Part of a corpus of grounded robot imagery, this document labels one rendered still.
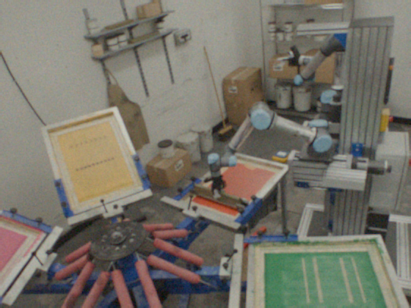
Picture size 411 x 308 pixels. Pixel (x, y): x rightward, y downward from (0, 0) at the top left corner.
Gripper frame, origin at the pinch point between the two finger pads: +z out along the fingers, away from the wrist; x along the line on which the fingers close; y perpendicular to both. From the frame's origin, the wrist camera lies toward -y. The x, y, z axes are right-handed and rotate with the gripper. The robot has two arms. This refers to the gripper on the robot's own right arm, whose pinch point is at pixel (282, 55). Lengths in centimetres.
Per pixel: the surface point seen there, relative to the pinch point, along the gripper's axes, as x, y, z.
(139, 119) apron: -73, 69, 179
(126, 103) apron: -81, 43, 177
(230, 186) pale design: -107, 58, -25
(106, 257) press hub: -212, 8, -58
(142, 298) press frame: -211, 37, -69
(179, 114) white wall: -7, 104, 199
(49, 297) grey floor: -265, 133, 89
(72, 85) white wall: -127, -4, 170
